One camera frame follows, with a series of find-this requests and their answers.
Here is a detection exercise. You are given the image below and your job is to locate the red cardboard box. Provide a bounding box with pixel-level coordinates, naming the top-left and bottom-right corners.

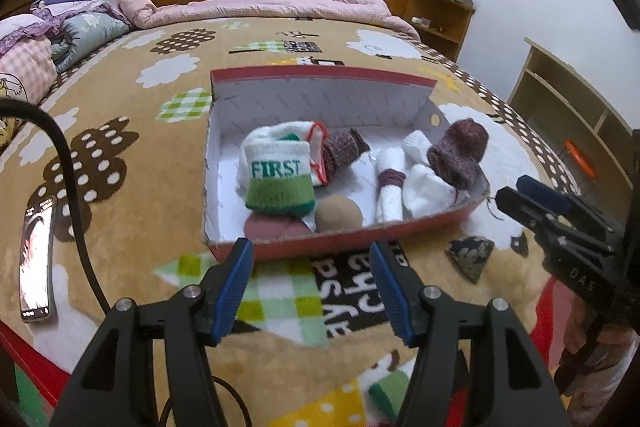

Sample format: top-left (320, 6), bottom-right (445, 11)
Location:
top-left (201, 66), bottom-right (493, 263)

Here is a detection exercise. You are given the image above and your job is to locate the white towel with red loop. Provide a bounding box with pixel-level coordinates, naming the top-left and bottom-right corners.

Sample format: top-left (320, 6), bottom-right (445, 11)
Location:
top-left (309, 122), bottom-right (332, 185)
top-left (401, 130), bottom-right (459, 217)

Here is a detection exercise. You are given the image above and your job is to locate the white sock with green band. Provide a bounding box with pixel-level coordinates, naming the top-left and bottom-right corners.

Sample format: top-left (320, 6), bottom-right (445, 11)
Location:
top-left (239, 122), bottom-right (317, 218)
top-left (369, 371), bottom-right (412, 422)

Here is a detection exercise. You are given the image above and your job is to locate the maroon knitted sock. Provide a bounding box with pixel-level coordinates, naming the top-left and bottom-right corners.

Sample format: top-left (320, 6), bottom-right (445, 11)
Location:
top-left (320, 127), bottom-right (372, 185)
top-left (426, 120), bottom-right (490, 190)

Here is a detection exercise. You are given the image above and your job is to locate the pink foam ball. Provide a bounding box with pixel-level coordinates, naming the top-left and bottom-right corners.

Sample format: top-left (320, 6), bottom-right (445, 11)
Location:
top-left (244, 212), bottom-right (313, 242)

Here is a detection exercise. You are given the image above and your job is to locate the green patterned mat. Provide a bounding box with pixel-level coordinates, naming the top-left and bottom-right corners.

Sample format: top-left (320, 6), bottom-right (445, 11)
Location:
top-left (12, 364), bottom-right (56, 427)

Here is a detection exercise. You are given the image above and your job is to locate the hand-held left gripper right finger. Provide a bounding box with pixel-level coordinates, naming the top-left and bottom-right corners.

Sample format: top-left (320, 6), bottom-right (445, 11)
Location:
top-left (369, 241), bottom-right (573, 427)

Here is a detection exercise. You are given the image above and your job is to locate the grey-blue quilt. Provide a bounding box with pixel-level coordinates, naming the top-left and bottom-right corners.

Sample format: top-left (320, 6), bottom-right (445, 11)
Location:
top-left (50, 12), bottom-right (132, 74)

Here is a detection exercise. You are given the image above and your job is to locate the pink checked duvet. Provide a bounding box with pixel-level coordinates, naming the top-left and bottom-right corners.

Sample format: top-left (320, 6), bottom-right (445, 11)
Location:
top-left (117, 0), bottom-right (422, 41)

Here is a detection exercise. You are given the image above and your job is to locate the black cable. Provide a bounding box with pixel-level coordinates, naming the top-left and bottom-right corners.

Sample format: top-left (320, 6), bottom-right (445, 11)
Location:
top-left (0, 98), bottom-right (251, 427)

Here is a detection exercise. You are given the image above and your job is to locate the white towel maroon band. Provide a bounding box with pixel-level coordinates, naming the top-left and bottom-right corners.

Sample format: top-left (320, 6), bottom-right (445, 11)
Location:
top-left (375, 148), bottom-right (407, 224)

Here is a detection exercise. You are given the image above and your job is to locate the tan printed blanket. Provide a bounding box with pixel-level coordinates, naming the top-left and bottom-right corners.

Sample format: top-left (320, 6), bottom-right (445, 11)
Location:
top-left (0, 14), bottom-right (601, 427)

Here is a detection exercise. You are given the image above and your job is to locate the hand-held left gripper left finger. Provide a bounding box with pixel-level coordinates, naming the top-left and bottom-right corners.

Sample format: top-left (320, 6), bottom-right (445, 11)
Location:
top-left (50, 237), bottom-right (256, 427)

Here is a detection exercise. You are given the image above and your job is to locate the pink checked cartoon quilt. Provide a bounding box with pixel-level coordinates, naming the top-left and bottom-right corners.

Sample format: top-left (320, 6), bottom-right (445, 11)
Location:
top-left (0, 14), bottom-right (57, 108)

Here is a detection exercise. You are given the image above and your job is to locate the light wooden shelf unit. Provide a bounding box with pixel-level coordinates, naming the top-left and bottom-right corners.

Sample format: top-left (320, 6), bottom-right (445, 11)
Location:
top-left (507, 37), bottom-right (638, 188)

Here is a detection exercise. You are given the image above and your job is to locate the beige foam ball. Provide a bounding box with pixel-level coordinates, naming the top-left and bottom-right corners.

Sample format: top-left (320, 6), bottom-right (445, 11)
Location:
top-left (315, 196), bottom-right (363, 233)

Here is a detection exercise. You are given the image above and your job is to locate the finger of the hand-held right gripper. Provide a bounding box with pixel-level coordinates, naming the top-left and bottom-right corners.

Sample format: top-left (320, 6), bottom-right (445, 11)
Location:
top-left (517, 174), bottom-right (621, 238)
top-left (495, 186), bottom-right (615, 258)

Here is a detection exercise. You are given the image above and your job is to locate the person's right hand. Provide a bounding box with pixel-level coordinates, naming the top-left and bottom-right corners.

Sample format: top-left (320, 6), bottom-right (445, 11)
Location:
top-left (562, 292), bottom-right (640, 413)

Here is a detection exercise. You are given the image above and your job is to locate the smartphone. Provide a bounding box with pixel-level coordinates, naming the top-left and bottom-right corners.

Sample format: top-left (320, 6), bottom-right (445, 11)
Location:
top-left (20, 194), bottom-right (58, 324)

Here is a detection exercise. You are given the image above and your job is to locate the dark speckled cloth piece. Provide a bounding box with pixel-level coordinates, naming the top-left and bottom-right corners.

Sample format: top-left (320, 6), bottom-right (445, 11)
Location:
top-left (446, 234), bottom-right (496, 284)

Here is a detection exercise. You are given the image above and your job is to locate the orange object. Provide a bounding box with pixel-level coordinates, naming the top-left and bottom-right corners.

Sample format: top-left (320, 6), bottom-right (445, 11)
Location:
top-left (564, 140), bottom-right (598, 178)

